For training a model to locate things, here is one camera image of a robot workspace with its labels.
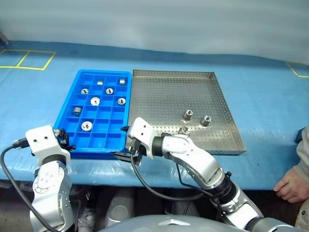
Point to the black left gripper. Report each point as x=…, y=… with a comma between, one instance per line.
x=64, y=143

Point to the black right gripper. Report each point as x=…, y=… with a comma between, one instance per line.
x=136, y=152

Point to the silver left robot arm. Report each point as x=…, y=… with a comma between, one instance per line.
x=50, y=193

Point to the person's beige sleeved forearm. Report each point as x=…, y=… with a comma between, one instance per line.
x=303, y=154

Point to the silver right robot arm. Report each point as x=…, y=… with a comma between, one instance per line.
x=193, y=154

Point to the blue compartment plastic tray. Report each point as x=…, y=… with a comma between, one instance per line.
x=101, y=142

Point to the perforated steel tray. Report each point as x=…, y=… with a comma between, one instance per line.
x=169, y=96

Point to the person's bare hand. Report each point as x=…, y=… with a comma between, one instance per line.
x=289, y=186

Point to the wide flanged metal roller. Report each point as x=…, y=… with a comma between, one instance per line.
x=86, y=126
x=95, y=101

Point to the small metal roller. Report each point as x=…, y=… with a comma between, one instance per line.
x=100, y=82
x=188, y=114
x=122, y=81
x=121, y=100
x=84, y=91
x=206, y=120
x=184, y=130
x=76, y=111
x=109, y=91

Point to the blue plastic table cover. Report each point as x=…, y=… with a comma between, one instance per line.
x=36, y=108

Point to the dark grey rounded shape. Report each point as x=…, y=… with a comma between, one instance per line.
x=120, y=207

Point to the grey robot torso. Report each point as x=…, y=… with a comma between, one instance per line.
x=169, y=224

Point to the person's beige clothed body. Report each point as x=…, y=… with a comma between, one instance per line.
x=303, y=217

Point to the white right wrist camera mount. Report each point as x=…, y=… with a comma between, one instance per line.
x=142, y=130

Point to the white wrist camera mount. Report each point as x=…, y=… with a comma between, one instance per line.
x=41, y=142
x=142, y=130

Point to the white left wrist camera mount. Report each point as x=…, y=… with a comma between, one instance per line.
x=41, y=142

